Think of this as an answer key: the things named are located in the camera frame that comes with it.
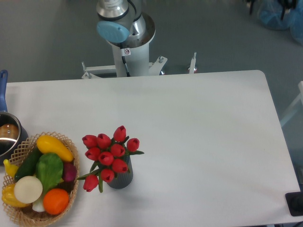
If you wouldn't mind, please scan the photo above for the green cucumber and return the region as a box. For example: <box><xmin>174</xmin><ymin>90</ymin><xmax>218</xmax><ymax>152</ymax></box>
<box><xmin>14</xmin><ymin>146</ymin><xmax>42</xmax><ymax>182</ymax></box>

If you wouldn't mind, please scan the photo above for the orange fruit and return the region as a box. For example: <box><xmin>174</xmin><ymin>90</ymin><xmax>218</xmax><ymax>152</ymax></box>
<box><xmin>43</xmin><ymin>188</ymin><xmax>69</xmax><ymax>215</ymax></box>

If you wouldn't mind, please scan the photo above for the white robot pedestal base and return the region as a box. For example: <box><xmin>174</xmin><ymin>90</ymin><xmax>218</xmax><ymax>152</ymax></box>
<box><xmin>81</xmin><ymin>14</ymin><xmax>197</xmax><ymax>79</ymax></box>

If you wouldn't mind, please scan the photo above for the purple red onion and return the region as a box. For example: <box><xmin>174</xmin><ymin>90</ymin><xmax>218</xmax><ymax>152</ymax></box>
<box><xmin>62</xmin><ymin>163</ymin><xmax>77</xmax><ymax>182</ymax></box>

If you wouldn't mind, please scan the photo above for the black device at table edge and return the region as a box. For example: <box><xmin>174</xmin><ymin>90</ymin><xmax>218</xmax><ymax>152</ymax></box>
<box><xmin>285</xmin><ymin>192</ymin><xmax>303</xmax><ymax>217</ymax></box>

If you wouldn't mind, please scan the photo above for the white round radish slice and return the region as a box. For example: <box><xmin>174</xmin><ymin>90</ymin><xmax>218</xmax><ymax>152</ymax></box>
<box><xmin>14</xmin><ymin>176</ymin><xmax>43</xmax><ymax>204</ymax></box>

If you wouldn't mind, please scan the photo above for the yellow squash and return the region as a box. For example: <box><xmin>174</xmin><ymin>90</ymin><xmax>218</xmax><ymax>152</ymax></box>
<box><xmin>36</xmin><ymin>135</ymin><xmax>74</xmax><ymax>162</ymax></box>

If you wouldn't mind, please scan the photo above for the green lettuce leaf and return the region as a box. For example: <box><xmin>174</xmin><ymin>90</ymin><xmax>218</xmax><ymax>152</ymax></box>
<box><xmin>36</xmin><ymin>153</ymin><xmax>63</xmax><ymax>196</ymax></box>

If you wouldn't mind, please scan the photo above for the dark grey ribbed vase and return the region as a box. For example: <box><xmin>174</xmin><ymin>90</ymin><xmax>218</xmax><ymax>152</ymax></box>
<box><xmin>107</xmin><ymin>156</ymin><xmax>133</xmax><ymax>189</ymax></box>

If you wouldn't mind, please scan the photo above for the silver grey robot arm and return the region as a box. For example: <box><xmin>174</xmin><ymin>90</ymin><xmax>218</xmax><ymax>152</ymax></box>
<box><xmin>96</xmin><ymin>0</ymin><xmax>147</xmax><ymax>45</ymax></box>

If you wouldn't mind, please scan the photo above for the yellow bell pepper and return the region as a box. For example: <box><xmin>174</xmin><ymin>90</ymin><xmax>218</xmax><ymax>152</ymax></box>
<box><xmin>2</xmin><ymin>184</ymin><xmax>30</xmax><ymax>208</ymax></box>

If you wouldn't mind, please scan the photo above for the dark saucepan blue handle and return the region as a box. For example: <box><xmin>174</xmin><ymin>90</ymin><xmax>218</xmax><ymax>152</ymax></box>
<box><xmin>0</xmin><ymin>70</ymin><xmax>28</xmax><ymax>166</ymax></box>

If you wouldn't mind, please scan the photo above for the red tulip bouquet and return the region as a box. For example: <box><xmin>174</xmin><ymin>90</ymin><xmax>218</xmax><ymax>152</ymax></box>
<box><xmin>78</xmin><ymin>125</ymin><xmax>144</xmax><ymax>192</ymax></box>

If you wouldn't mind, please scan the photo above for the woven wicker basket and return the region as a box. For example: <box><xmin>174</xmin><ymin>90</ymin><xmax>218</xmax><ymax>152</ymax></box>
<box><xmin>0</xmin><ymin>132</ymin><xmax>80</xmax><ymax>227</ymax></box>

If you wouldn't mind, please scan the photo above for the blue plastic bag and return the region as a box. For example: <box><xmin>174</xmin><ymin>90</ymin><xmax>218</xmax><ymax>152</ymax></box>
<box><xmin>257</xmin><ymin>0</ymin><xmax>303</xmax><ymax>44</ymax></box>

